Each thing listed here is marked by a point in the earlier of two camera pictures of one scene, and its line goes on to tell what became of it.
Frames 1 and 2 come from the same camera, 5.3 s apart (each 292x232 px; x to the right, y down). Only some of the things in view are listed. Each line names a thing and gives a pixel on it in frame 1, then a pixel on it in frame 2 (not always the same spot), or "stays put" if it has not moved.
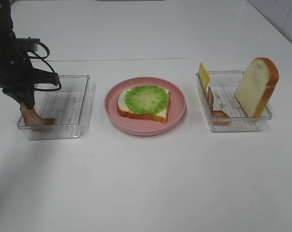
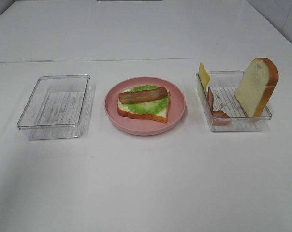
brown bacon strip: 32,118 to 130,97
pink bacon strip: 219,117 stays put
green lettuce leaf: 147,99 stays put
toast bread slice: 123,109 stays put
